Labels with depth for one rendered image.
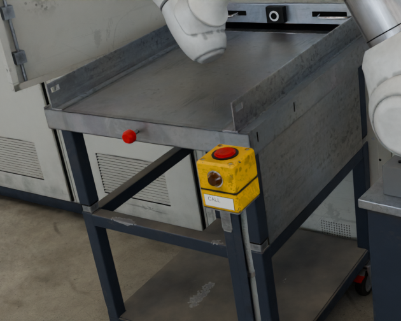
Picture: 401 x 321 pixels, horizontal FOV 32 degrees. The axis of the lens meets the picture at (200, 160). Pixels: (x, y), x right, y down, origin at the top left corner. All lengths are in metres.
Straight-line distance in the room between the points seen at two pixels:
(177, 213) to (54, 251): 0.54
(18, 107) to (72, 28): 0.98
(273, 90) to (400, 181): 0.40
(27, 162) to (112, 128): 1.52
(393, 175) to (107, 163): 1.66
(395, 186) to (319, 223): 1.03
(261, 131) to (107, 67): 0.61
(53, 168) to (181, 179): 0.70
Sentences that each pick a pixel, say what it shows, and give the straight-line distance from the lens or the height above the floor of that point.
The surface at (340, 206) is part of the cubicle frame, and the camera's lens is 2.33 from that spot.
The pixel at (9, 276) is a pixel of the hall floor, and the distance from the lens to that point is 2.85.
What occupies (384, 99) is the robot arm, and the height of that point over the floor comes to 1.02.
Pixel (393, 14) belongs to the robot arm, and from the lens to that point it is 1.18.
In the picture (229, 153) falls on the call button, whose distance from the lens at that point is 1.27.
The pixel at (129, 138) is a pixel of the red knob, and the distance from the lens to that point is 1.64.
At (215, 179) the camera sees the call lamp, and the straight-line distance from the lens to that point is 1.26.
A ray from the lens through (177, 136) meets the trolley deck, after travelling 1.60.
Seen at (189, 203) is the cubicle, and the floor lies 0.18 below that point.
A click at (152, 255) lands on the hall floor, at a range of 2.73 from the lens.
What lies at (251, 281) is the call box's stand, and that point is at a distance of 1.42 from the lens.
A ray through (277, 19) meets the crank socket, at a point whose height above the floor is 0.88.
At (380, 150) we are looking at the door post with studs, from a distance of 2.18.
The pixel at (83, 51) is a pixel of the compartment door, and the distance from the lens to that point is 2.20.
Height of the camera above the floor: 1.44
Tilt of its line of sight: 25 degrees down
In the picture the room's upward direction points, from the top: 10 degrees counter-clockwise
